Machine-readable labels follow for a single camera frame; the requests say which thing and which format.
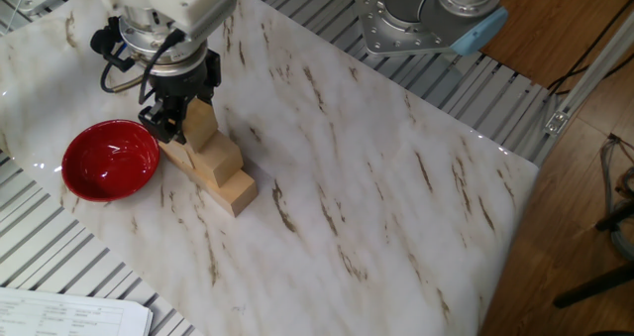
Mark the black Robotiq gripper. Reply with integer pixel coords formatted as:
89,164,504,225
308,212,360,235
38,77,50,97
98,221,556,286
137,48,223,146

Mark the white printed paper stack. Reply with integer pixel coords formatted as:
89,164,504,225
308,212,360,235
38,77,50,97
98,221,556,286
0,285,155,336

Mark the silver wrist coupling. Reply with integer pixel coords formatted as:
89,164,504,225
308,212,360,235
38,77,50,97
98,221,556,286
117,6,209,77

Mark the red glossy bowl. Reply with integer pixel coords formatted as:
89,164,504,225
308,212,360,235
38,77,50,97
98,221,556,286
61,119,162,203

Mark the white marble pattern board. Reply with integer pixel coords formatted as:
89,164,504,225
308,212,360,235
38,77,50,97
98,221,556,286
0,0,540,336

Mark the black chair base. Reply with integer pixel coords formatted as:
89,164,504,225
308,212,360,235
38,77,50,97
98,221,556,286
551,199,634,310

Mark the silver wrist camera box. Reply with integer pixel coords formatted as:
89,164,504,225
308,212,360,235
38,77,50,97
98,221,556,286
185,0,239,44

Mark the black wrist cable with plug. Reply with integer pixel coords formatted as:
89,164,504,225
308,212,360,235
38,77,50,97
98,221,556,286
89,16,148,95

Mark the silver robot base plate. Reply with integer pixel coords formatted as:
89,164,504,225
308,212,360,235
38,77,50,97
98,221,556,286
354,0,460,57

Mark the black floor cable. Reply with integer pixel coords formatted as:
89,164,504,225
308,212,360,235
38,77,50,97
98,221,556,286
546,0,634,97

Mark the aluminium frame profile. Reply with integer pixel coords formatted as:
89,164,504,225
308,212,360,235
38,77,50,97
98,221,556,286
542,9,634,138

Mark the grey cable bundle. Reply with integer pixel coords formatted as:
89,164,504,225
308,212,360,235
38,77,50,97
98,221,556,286
598,133,634,262

